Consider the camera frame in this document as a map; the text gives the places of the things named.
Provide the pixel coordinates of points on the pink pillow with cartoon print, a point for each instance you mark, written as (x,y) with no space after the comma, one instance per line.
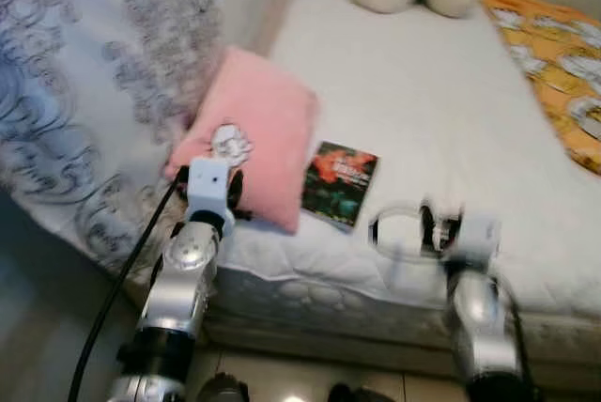
(268,120)

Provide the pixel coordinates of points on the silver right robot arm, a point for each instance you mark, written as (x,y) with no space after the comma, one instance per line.
(484,317)

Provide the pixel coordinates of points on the black and red book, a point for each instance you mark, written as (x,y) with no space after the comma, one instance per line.
(340,184)

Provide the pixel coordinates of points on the white mattress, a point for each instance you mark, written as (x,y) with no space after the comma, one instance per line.
(432,111)

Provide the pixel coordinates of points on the black right robot foot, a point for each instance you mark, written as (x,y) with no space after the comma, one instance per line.
(362,394)

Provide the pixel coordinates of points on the black robot foot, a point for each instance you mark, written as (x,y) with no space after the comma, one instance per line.
(362,394)
(221,390)

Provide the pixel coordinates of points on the grey patterned duvet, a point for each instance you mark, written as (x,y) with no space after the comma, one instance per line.
(84,73)

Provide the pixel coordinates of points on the black left robot foot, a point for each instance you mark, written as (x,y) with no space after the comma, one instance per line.
(221,390)

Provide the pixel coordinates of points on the orange cartoon print blanket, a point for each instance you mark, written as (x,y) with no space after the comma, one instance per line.
(554,54)

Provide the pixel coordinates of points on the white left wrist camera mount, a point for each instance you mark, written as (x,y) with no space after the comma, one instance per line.
(207,188)

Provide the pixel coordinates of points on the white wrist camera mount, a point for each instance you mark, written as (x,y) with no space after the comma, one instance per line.
(207,188)
(479,240)

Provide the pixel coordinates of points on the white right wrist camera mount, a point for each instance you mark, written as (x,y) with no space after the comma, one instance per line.
(479,240)

